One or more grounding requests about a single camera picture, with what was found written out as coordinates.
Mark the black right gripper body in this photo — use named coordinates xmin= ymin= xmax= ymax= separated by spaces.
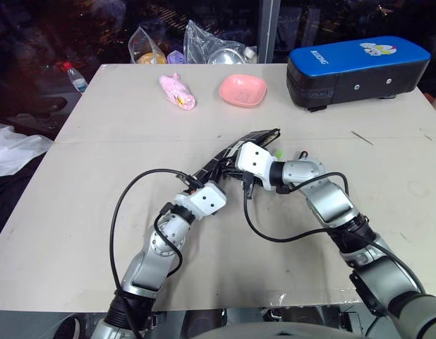
xmin=231 ymin=165 xmax=256 ymax=201

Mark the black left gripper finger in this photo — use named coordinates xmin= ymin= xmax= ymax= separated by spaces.
xmin=217 ymin=162 xmax=241 ymax=179

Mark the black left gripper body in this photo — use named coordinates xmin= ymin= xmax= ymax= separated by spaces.
xmin=204 ymin=169 xmax=230 ymax=194

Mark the black grid pouch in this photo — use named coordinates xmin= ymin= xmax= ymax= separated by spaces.
xmin=191 ymin=128 xmax=283 ymax=186

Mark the pink soft pouch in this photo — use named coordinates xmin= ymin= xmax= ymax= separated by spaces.
xmin=158 ymin=73 xmax=197 ymax=112

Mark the pink plastic bowl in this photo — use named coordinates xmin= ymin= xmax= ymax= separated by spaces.
xmin=219 ymin=74 xmax=268 ymax=108

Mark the clear bag with metal bowl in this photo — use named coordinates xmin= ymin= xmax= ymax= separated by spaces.
xmin=183 ymin=19 xmax=248 ymax=66

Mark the purple packet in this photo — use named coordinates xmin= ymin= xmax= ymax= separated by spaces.
xmin=166 ymin=49 xmax=186 ymax=65

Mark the clear bag with orange item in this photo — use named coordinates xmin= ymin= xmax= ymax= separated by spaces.
xmin=128 ymin=25 xmax=169 ymax=65

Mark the blue and black box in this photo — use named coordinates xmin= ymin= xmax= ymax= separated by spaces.
xmin=286 ymin=35 xmax=432 ymax=113

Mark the clear plastic water bottle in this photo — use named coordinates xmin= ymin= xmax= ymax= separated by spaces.
xmin=62 ymin=61 xmax=88 ymax=95

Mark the white plastic bag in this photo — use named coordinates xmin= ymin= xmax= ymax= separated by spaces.
xmin=0 ymin=122 xmax=55 ymax=178

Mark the black and white shoe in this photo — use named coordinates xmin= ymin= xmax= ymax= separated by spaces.
xmin=54 ymin=315 xmax=81 ymax=339

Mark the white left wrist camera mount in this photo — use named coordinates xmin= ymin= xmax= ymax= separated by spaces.
xmin=188 ymin=183 xmax=228 ymax=217

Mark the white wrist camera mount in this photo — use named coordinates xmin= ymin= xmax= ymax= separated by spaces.
xmin=188 ymin=183 xmax=228 ymax=217
xmin=236 ymin=141 xmax=276 ymax=192

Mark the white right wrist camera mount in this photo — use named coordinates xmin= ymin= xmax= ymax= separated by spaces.
xmin=236 ymin=141 xmax=276 ymax=192

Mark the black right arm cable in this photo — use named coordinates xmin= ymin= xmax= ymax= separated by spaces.
xmin=242 ymin=172 xmax=351 ymax=244

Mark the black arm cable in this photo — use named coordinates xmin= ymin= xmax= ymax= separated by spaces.
xmin=110 ymin=168 xmax=196 ymax=339
xmin=242 ymin=172 xmax=351 ymax=244

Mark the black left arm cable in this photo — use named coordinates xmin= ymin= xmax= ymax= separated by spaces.
xmin=110 ymin=168 xmax=196 ymax=339

